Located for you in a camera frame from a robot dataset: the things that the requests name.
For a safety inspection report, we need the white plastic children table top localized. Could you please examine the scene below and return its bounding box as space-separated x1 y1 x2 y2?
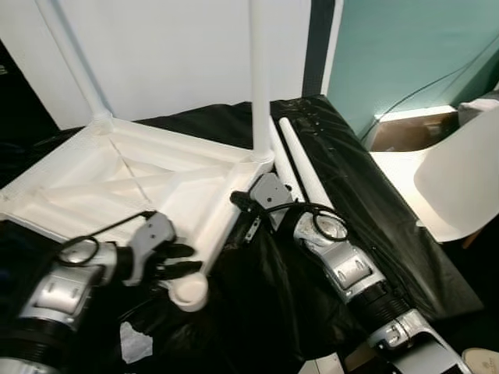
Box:
0 115 275 312

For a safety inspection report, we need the small silver metal piece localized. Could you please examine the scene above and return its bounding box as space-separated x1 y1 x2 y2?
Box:
244 217 260 241

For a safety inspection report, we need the black plastic sheet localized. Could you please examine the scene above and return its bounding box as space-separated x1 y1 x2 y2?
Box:
0 95 484 374

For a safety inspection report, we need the large white board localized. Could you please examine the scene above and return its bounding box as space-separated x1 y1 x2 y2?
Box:
0 0 313 129

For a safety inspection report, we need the white shoe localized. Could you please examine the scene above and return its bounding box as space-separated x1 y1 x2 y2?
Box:
462 348 499 374

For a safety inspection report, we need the brown cardboard box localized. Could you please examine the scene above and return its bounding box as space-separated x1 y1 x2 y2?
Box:
366 113 461 153

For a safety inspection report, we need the white plastic shell chair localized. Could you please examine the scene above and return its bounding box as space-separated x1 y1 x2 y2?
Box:
370 105 499 242

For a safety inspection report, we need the light grey cushion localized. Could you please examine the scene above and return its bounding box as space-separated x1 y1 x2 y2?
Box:
458 97 499 125

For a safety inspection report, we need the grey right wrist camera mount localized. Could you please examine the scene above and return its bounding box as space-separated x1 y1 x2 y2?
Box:
248 173 293 227

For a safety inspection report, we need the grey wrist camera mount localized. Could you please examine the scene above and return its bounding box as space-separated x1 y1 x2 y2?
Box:
248 173 293 227
125 210 176 285

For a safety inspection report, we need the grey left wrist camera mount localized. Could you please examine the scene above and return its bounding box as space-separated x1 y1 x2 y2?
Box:
125 210 176 285

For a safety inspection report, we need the dark grey post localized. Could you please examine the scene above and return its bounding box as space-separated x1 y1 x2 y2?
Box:
303 0 336 101

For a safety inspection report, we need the thin black wall cable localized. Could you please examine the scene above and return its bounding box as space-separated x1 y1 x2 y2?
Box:
359 35 499 145

